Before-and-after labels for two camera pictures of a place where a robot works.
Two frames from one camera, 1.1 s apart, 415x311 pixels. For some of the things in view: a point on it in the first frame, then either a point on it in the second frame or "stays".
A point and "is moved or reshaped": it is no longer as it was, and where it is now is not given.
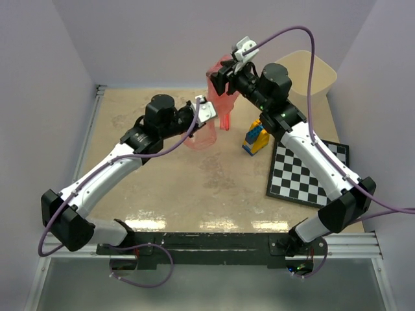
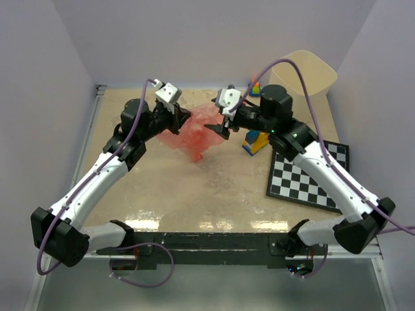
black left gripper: (188, 108) → (179, 116)
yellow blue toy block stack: (256, 138) stays
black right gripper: (219, 79) → (221, 129)
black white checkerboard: (290, 179) stays
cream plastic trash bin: (323, 79) stays
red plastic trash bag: (205, 135) is moved or reshaped
